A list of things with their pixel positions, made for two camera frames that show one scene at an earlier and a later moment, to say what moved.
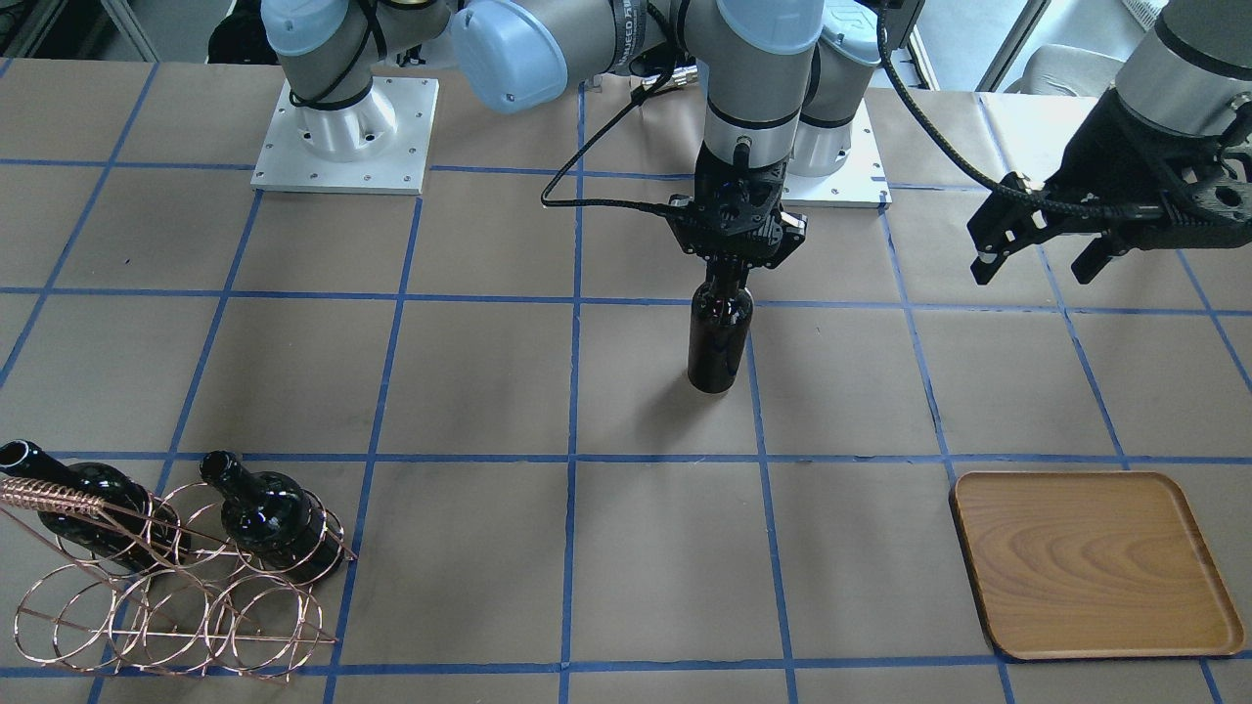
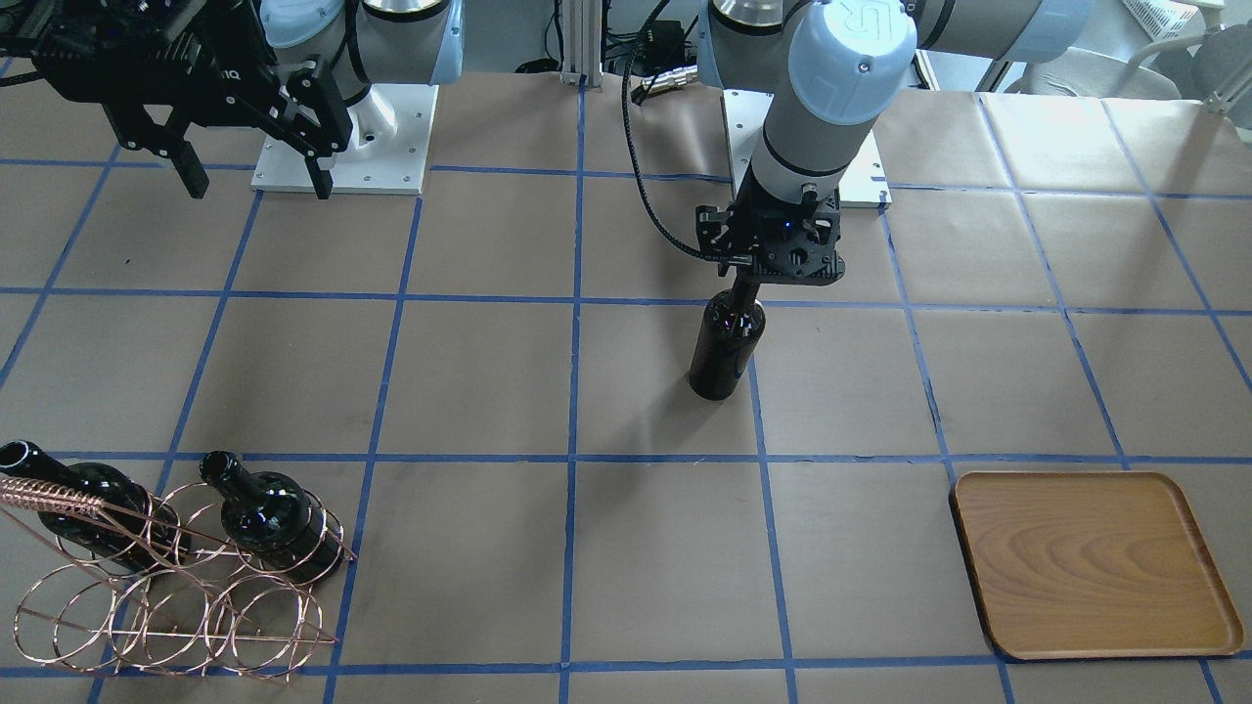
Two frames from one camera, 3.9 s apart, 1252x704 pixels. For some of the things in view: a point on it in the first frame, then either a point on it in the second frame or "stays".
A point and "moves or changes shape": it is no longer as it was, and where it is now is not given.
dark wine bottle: (720, 320) moves or changes shape
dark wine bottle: (130, 526) stays
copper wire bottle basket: (168, 583) stays
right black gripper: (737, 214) to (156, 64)
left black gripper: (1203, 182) to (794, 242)
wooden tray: (1092, 564) stays
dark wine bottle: (276, 518) stays
